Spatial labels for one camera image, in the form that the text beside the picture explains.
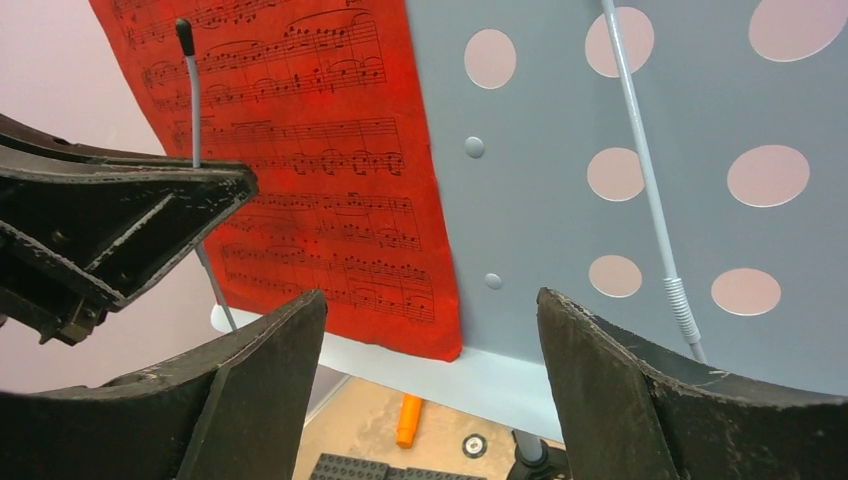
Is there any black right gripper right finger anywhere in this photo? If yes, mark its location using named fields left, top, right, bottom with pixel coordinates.
left=536, top=288, right=847, bottom=479

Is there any red sheet music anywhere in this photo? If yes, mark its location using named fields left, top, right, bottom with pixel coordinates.
left=91, top=1, right=463, bottom=362

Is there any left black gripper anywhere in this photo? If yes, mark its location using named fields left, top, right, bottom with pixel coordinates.
left=1, top=114, right=258, bottom=346

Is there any light blue music stand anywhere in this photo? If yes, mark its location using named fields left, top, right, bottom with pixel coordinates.
left=322, top=1, right=847, bottom=434

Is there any orange toy microphone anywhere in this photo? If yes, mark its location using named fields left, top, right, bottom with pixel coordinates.
left=395, top=394, right=423, bottom=449

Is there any dark grey building baseplate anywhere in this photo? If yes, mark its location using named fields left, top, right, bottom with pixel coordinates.
left=309, top=453, right=483, bottom=480

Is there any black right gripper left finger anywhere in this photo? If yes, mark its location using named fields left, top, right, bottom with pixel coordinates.
left=1, top=290, right=328, bottom=479

